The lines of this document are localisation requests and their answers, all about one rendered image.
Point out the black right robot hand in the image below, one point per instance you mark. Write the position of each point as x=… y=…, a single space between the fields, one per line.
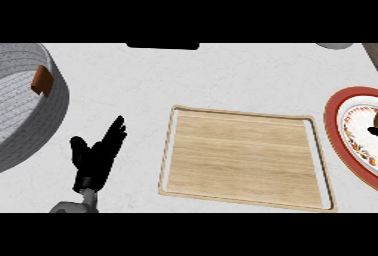
x=374 y=130

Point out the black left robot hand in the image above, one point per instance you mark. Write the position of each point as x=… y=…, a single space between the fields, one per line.
x=96 y=159

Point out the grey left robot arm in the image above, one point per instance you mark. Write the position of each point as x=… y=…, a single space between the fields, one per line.
x=81 y=204

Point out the red-rimmed patterned plate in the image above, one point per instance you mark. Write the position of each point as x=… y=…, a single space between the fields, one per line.
x=359 y=133

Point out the pale wooden tray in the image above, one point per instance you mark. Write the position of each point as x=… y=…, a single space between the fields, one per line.
x=244 y=157

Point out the grey woven basket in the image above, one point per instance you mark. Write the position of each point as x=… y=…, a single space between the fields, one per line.
x=24 y=110

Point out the brown wooden object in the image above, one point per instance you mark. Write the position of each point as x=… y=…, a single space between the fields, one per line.
x=372 y=55

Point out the grey round container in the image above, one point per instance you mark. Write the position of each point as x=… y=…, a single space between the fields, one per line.
x=335 y=45

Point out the black flat appliance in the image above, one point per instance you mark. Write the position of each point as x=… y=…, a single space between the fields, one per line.
x=162 y=45

